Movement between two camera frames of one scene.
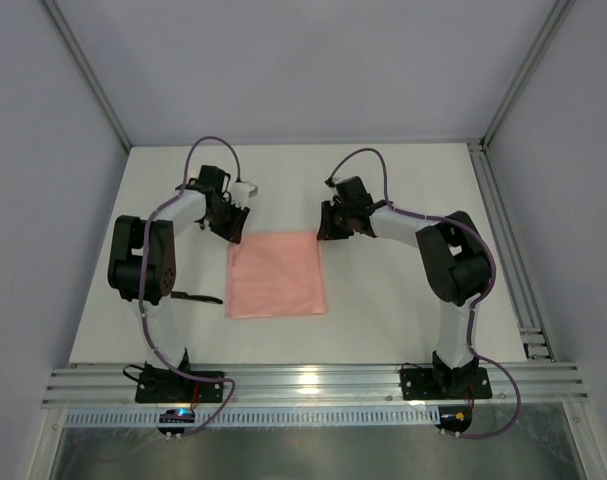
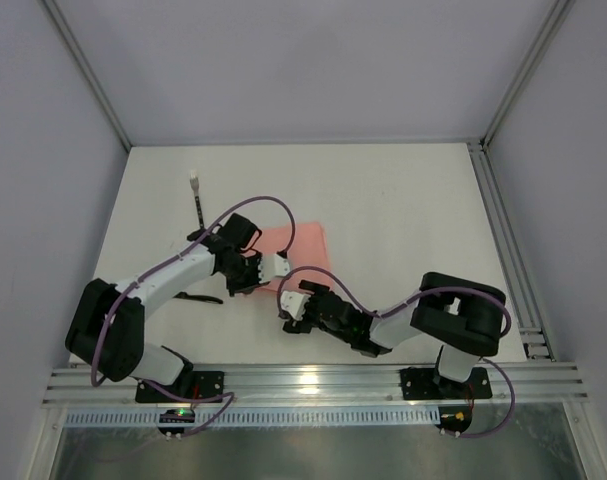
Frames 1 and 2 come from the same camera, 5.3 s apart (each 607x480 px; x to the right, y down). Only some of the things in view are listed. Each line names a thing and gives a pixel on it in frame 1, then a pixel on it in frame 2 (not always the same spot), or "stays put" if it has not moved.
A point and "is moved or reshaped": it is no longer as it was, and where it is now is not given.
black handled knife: [183, 295] stays put
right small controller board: [454, 419] stays put
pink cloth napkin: [275, 274] is moved or reshaped
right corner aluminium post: [552, 28] stays put
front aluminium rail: [313, 386] stays put
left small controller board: [175, 416] stays put
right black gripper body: [334, 220] → [312, 307]
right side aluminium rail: [510, 256] stays put
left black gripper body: [225, 218] → [253, 270]
